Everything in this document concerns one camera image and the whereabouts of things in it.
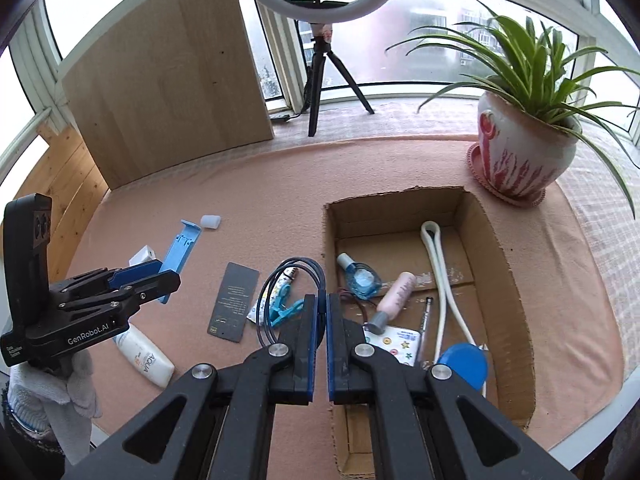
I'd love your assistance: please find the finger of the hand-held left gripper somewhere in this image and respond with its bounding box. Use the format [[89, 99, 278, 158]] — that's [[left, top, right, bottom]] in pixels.
[[61, 269, 182, 319], [50, 259, 164, 297]]

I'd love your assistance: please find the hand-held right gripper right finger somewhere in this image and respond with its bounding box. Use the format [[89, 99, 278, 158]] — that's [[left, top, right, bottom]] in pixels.
[[326, 293, 576, 480]]

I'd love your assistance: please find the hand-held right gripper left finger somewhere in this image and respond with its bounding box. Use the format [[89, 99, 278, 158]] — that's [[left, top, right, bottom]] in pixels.
[[62, 294, 318, 480]]

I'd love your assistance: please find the white charger plug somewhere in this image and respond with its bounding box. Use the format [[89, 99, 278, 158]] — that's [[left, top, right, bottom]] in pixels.
[[128, 245, 157, 268]]

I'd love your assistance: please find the blue phone stand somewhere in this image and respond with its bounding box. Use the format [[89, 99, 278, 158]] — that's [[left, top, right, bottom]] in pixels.
[[157, 219, 203, 306]]

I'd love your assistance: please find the blue clothes clip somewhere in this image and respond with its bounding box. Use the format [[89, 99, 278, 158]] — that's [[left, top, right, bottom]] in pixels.
[[266, 285, 306, 328]]

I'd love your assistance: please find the star print tissue pack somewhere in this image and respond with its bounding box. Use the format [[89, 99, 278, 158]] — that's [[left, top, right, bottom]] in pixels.
[[361, 324, 422, 367]]

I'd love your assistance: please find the patterned lighter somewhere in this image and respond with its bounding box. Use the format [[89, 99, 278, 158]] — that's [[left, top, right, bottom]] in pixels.
[[247, 266, 301, 323]]

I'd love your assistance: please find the blue eye drop bottle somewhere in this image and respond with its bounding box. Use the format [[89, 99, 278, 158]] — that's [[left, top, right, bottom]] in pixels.
[[336, 252, 383, 301]]

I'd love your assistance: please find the white lotion bottle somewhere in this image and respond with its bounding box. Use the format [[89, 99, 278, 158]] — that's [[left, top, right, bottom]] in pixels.
[[111, 322, 176, 389]]

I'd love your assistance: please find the dark grey card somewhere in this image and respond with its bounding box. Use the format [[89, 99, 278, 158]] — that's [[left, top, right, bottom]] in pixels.
[[206, 261, 261, 343]]

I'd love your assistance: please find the dark blue cable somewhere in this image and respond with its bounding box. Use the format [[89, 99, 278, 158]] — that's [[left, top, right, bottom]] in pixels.
[[255, 256, 326, 348]]

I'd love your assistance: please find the small pink tube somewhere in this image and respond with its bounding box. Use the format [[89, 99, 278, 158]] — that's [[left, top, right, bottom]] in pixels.
[[367, 271, 417, 336]]

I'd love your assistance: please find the clear pen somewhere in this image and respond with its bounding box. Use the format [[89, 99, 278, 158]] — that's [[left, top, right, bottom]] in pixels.
[[417, 296, 435, 366]]

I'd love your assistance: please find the blue round lid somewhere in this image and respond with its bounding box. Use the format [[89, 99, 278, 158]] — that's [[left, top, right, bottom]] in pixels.
[[436, 342, 489, 398]]

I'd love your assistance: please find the cardboard box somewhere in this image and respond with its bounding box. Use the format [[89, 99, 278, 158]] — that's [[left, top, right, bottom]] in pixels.
[[322, 186, 537, 478]]

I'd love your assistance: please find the person's left forearm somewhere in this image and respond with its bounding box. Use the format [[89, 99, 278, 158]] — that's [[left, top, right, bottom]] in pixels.
[[0, 382, 63, 456]]

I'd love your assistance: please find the person's left hand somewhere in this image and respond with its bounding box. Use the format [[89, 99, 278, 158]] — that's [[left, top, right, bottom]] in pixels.
[[9, 347, 103, 466]]

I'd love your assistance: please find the pink felt mat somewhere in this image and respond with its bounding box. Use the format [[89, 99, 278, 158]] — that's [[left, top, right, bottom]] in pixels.
[[65, 132, 626, 461]]

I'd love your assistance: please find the wooden plank panel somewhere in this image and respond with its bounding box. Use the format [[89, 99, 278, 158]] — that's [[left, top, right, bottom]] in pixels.
[[0, 120, 110, 281]]

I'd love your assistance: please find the light wooden board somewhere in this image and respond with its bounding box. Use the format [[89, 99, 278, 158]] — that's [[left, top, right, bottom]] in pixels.
[[59, 0, 275, 191]]

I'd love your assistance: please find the pink pot saucer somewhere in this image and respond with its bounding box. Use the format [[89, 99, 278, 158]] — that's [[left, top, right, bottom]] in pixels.
[[466, 141, 548, 209]]

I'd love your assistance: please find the black tripod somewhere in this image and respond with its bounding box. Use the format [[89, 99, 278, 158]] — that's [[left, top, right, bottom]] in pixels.
[[302, 20, 376, 138]]

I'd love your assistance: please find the green spider plant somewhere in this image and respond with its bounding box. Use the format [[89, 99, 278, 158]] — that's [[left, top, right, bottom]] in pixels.
[[385, 0, 640, 221]]

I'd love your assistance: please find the white rope massager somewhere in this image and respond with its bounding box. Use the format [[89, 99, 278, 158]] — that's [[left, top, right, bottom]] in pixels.
[[420, 220, 493, 396]]

